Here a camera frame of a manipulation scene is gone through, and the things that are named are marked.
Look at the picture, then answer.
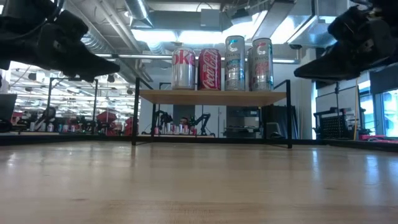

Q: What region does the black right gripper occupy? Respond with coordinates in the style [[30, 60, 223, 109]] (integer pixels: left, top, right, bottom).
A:
[[293, 4, 398, 82]]

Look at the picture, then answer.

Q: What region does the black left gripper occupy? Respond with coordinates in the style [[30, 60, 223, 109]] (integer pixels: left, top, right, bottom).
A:
[[0, 9, 121, 83]]

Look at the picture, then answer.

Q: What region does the white Celsius can red print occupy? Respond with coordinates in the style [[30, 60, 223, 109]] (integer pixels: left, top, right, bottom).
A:
[[251, 37, 274, 92]]

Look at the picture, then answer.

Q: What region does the silver Diet Coke can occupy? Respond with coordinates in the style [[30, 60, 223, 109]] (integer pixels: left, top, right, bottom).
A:
[[171, 46, 197, 91]]

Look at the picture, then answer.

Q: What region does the red Coca-Cola can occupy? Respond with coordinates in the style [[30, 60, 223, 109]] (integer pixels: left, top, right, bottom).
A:
[[198, 48, 222, 91]]

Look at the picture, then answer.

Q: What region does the black tripod stand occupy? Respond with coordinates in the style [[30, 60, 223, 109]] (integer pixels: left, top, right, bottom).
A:
[[333, 81, 340, 110]]

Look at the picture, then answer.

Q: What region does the black perforated panel stand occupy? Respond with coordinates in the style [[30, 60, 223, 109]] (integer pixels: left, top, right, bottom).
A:
[[313, 107, 358, 140]]

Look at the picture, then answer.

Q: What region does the ceiling light strip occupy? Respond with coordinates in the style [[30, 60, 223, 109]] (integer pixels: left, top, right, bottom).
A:
[[93, 53, 299, 63]]

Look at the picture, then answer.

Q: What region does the black screen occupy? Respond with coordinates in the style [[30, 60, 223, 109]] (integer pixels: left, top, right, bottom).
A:
[[0, 93, 18, 133]]

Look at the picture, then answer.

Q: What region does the black storage rack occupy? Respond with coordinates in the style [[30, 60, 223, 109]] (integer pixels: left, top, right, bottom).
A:
[[226, 105, 265, 139]]

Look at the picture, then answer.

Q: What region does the silver rectangular air duct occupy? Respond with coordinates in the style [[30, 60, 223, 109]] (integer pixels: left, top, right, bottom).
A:
[[251, 0, 351, 49]]

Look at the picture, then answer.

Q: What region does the black aluminium table frame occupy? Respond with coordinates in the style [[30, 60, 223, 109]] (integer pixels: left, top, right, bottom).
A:
[[0, 133, 398, 153]]

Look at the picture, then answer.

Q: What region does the silver round air duct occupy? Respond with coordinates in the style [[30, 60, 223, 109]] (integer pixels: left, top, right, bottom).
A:
[[124, 0, 154, 28]]

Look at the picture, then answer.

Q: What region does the wooden shelf black metal frame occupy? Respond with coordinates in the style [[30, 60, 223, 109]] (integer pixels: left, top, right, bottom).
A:
[[131, 77, 293, 149]]

